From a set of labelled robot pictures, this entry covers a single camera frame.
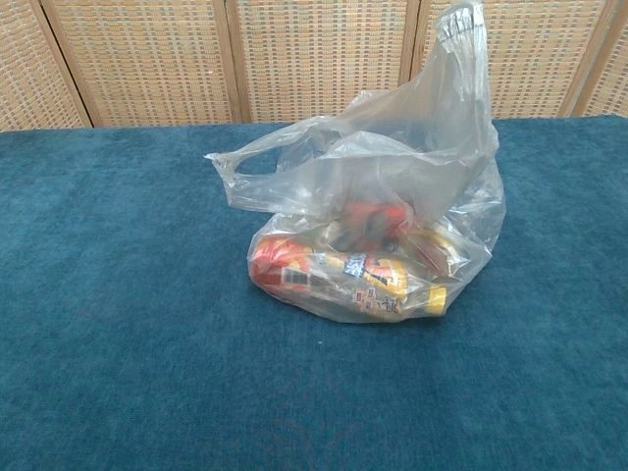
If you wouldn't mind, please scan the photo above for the clear plastic shopping bag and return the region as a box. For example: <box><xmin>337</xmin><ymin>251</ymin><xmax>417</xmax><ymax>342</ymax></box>
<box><xmin>203</xmin><ymin>4</ymin><xmax>501</xmax><ymax>325</ymax></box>

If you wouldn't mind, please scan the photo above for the red yellow snack packet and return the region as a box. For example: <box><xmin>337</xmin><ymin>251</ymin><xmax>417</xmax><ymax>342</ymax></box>
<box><xmin>249</xmin><ymin>235</ymin><xmax>411</xmax><ymax>305</ymax></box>

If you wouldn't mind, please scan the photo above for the red orange snack packet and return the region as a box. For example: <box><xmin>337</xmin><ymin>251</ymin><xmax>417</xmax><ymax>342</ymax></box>
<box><xmin>340</xmin><ymin>198</ymin><xmax>412</xmax><ymax>237</ymax></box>

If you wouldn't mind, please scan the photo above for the yellow capped printed bottle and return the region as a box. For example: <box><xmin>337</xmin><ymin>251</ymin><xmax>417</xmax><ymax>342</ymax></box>
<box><xmin>352</xmin><ymin>285</ymin><xmax>448</xmax><ymax>318</ymax></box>

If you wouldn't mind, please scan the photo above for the teal blue table cloth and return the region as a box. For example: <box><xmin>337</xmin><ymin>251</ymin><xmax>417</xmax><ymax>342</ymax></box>
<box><xmin>0</xmin><ymin>115</ymin><xmax>628</xmax><ymax>471</ymax></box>

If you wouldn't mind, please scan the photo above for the woven rattan folding screen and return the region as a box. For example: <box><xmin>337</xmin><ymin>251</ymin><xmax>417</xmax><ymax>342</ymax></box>
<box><xmin>0</xmin><ymin>0</ymin><xmax>628</xmax><ymax>131</ymax></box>

